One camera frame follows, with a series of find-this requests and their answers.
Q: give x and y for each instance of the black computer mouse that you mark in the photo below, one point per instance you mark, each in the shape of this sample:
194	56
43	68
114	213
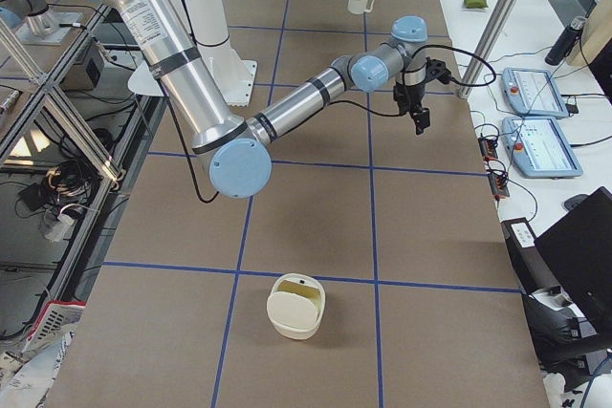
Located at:
573	202

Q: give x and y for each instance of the cream swing-lid trash bin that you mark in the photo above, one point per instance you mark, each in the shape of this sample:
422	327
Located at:
296	305

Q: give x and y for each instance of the aluminium frame post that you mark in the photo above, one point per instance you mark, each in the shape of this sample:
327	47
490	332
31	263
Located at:
485	45

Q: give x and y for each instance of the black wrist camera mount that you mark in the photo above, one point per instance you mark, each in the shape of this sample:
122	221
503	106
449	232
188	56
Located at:
437	70

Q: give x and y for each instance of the upper teach pendant tablet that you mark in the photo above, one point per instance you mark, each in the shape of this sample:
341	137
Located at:
533	93

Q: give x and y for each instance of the lower teach pendant tablet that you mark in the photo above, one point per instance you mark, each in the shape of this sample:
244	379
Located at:
538	148

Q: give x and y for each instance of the teach pendant tablet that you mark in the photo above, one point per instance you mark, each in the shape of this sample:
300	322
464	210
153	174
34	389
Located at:
538	148
533	93

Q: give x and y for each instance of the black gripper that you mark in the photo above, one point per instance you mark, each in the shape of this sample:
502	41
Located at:
410	96

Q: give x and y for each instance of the black laptop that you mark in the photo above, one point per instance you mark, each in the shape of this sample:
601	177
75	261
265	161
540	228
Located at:
577	250

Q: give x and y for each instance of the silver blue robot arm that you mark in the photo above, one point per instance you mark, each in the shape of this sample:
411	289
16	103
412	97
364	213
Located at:
234	149

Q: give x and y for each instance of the green bean bag pouch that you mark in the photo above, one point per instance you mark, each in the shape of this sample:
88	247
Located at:
475	4

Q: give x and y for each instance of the black water bottle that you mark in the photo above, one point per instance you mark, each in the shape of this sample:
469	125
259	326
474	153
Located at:
566	41

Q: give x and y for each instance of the white central pedestal column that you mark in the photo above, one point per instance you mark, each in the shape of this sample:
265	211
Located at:
233	75

